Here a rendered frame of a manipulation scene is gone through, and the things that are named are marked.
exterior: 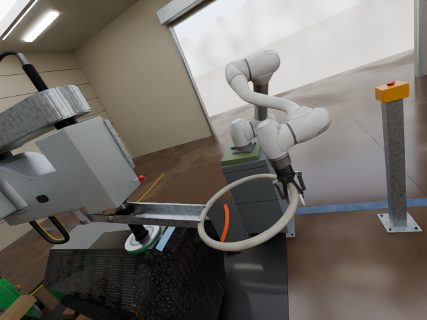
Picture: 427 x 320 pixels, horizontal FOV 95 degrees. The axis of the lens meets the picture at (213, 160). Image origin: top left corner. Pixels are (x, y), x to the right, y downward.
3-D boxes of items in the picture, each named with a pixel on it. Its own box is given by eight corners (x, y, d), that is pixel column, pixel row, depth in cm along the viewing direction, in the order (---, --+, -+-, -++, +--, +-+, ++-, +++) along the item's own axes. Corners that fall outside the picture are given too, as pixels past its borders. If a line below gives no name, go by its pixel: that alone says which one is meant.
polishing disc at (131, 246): (133, 230, 127) (132, 228, 126) (162, 219, 125) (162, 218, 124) (119, 256, 107) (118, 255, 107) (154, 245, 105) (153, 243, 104)
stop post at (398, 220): (422, 232, 140) (424, 79, 102) (387, 233, 148) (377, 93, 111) (407, 213, 157) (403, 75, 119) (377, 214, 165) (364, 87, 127)
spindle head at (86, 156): (70, 224, 106) (10, 152, 90) (99, 199, 125) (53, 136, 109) (121, 213, 94) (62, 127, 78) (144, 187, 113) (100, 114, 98)
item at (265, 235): (186, 262, 80) (182, 257, 79) (210, 192, 123) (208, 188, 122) (312, 238, 62) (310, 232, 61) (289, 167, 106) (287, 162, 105)
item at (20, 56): (40, 98, 85) (11, 56, 79) (48, 96, 88) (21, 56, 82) (46, 94, 84) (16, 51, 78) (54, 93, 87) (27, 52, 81)
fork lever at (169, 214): (78, 225, 107) (74, 218, 105) (102, 203, 124) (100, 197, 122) (199, 233, 92) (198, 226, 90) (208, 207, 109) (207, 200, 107)
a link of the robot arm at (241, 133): (232, 143, 183) (225, 121, 174) (251, 136, 182) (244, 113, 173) (236, 149, 169) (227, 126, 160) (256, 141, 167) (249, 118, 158)
